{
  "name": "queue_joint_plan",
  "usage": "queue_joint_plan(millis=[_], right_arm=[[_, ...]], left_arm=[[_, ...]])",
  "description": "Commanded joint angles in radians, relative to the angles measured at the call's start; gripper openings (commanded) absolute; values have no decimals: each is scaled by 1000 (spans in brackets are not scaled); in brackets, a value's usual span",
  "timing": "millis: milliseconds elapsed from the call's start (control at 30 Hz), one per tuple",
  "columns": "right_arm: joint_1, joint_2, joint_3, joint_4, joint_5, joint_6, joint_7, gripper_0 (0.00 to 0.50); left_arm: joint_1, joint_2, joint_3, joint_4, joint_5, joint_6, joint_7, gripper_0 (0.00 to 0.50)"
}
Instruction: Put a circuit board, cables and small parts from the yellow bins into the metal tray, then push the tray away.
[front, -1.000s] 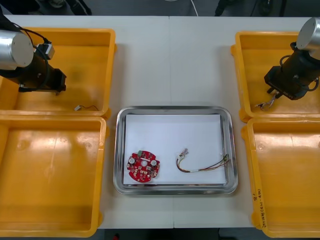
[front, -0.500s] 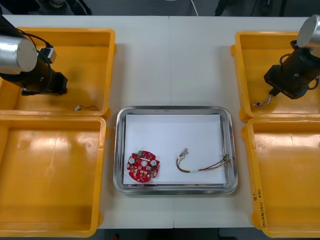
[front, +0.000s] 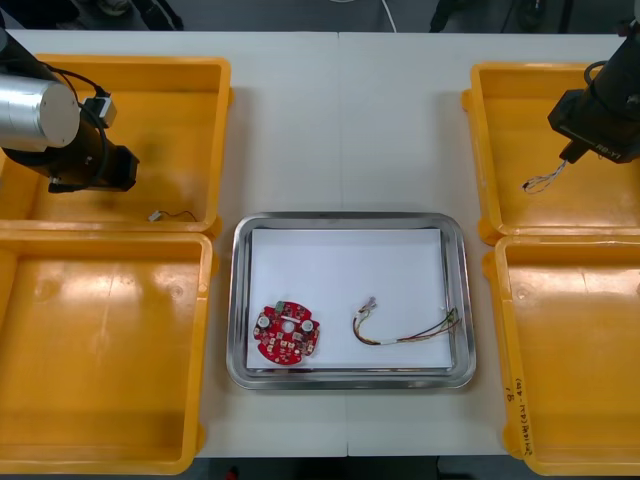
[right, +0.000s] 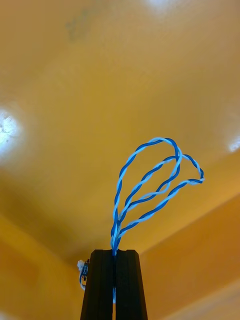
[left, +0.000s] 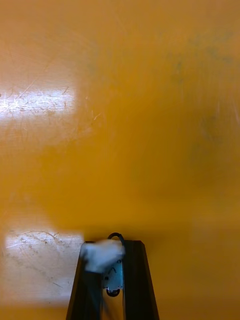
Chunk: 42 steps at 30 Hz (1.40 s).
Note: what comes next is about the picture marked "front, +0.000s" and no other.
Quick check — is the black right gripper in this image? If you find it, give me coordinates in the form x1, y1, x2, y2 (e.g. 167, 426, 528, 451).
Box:
548, 88, 640, 164

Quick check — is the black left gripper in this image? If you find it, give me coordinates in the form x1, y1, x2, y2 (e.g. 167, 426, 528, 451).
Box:
99, 143, 141, 193

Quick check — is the blue-white twisted wire harness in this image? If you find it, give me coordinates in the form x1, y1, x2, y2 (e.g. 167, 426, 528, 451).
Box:
521, 158, 571, 195

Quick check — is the small metal solenoid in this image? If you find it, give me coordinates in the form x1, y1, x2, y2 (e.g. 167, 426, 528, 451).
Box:
147, 209, 199, 224

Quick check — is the steel tray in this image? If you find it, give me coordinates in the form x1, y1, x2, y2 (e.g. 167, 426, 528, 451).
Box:
225, 212, 477, 391

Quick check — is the red black green-yellow wire harness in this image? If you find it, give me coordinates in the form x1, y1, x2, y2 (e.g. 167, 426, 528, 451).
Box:
349, 297, 461, 347

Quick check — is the yellow-orange plastic bin with handwriting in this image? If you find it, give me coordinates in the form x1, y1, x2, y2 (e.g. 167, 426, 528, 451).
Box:
482, 234, 640, 479

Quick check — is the round red circuit board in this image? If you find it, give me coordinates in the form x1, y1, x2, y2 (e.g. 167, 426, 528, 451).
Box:
252, 298, 321, 369

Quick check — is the white sheet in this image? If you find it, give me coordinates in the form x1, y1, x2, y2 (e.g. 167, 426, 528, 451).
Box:
246, 228, 455, 372

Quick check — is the white cable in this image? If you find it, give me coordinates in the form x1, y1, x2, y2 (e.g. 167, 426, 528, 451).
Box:
327, 0, 400, 34

